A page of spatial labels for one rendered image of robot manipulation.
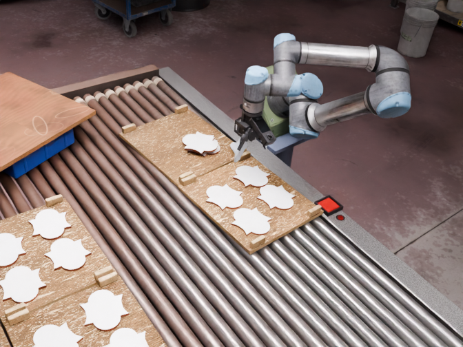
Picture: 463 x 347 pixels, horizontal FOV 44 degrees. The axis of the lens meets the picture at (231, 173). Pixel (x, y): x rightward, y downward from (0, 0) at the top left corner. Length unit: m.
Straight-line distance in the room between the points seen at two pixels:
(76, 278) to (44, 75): 3.16
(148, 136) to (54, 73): 2.55
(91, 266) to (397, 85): 1.18
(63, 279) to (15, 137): 0.65
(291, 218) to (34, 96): 1.16
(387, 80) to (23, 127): 1.34
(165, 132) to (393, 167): 2.04
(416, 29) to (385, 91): 3.45
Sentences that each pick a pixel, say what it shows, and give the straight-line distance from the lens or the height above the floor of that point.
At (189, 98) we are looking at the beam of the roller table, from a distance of 2.68.
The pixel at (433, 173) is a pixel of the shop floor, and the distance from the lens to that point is 4.11.
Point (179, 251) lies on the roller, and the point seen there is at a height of 0.92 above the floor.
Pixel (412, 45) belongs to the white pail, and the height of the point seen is 0.12.
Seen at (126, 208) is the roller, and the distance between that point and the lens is 2.06.
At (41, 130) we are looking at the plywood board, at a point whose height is 1.04.
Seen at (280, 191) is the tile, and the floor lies 0.94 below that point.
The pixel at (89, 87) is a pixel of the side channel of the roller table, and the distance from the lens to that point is 2.71.
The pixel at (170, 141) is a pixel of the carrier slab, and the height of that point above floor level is 0.94.
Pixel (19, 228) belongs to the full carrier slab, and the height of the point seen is 0.94.
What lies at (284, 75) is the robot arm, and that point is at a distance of 1.98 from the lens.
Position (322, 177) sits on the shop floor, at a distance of 3.80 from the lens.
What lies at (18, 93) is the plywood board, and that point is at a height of 1.04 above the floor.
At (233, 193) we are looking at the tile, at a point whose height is 0.94.
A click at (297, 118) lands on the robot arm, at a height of 1.07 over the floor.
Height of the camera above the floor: 2.29
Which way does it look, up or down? 38 degrees down
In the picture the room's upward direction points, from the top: 5 degrees clockwise
